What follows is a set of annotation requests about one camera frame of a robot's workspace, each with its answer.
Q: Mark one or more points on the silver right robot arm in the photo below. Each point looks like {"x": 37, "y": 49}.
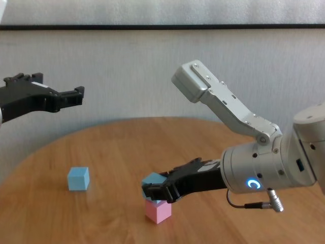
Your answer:
{"x": 274, "y": 167}

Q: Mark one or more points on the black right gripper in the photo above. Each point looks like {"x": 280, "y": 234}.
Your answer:
{"x": 195, "y": 178}

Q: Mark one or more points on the black wall rail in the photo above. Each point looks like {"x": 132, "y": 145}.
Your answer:
{"x": 162, "y": 27}

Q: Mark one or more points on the light blue cube block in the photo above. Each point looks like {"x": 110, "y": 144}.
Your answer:
{"x": 78, "y": 180}
{"x": 153, "y": 178}

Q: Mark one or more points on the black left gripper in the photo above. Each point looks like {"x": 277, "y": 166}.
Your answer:
{"x": 25, "y": 99}

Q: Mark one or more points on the pink cube block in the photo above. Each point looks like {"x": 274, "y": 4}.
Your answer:
{"x": 158, "y": 212}

